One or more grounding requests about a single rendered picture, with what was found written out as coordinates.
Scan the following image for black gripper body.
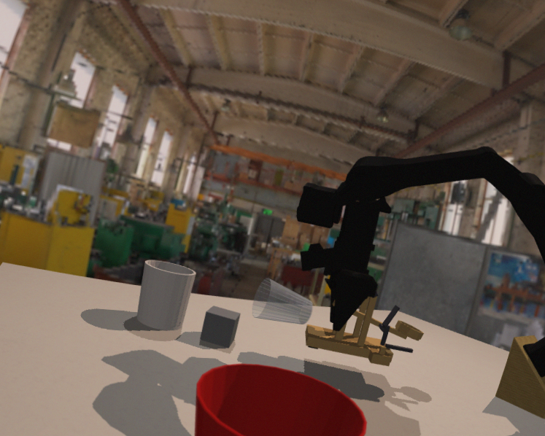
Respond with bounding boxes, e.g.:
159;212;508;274
324;231;378;297

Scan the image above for dark red cup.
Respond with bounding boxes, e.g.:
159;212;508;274
195;364;367;436

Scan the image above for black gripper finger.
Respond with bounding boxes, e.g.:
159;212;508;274
325;278;335;323
328;285;368;331

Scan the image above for wooden toy catapult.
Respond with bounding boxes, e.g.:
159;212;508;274
305;292;424;367

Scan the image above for grey open cup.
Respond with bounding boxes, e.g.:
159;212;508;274
137;260;196;330

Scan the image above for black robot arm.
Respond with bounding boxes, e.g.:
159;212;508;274
297;147;545;271

